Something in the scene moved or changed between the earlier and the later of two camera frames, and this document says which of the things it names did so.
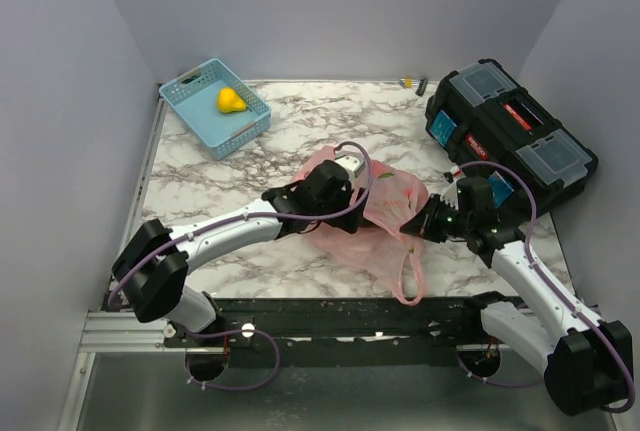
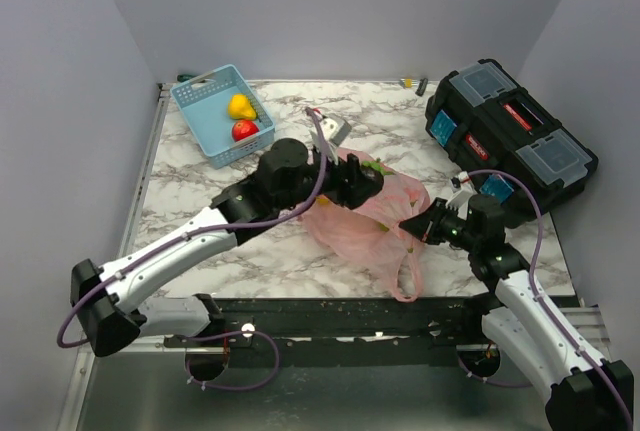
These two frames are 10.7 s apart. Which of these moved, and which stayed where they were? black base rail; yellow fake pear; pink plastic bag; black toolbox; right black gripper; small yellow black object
Moved: pink plastic bag; yellow fake pear
Stayed: small yellow black object; right black gripper; black base rail; black toolbox
